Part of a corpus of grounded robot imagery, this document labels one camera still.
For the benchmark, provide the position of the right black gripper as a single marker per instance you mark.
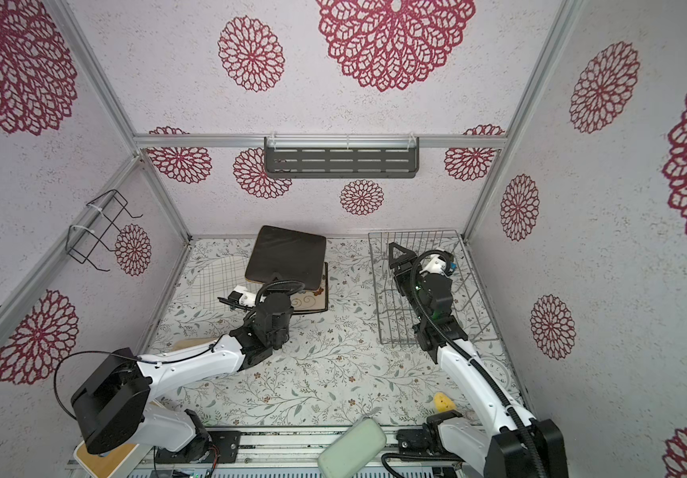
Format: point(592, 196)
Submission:
point(401, 264)

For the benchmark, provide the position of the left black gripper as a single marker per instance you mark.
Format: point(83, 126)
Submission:
point(274, 294)

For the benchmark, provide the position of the dark square plate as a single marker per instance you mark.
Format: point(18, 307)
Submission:
point(313, 302)

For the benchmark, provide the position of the round plaid white plate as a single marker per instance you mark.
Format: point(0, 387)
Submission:
point(215, 279)

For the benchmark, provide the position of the dark round plate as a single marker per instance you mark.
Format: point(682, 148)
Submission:
point(285, 254)

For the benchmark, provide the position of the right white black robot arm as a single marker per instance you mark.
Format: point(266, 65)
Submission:
point(510, 441)

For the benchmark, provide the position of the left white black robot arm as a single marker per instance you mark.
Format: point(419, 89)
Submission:
point(115, 405)

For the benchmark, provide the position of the beige oval sponge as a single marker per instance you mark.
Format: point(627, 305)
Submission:
point(190, 343)

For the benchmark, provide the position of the yellow rubber duck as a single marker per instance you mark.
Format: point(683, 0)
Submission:
point(443, 403)

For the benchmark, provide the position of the green rounded pad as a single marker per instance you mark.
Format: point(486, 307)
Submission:
point(353, 450)

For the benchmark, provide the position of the wooden top tissue box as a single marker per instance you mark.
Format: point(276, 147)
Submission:
point(118, 463)

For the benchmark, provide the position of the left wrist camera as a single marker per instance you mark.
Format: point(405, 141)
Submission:
point(239, 298)

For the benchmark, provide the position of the wire dish rack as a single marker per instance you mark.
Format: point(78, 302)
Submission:
point(394, 320)

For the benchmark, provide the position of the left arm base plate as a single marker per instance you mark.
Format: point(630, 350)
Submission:
point(216, 445)

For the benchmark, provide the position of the grey wall shelf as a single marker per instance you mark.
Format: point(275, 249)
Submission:
point(346, 159)

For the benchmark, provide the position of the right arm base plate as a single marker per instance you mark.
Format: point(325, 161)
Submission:
point(416, 442)

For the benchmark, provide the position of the black wire wall basket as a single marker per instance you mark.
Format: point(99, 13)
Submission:
point(104, 212)

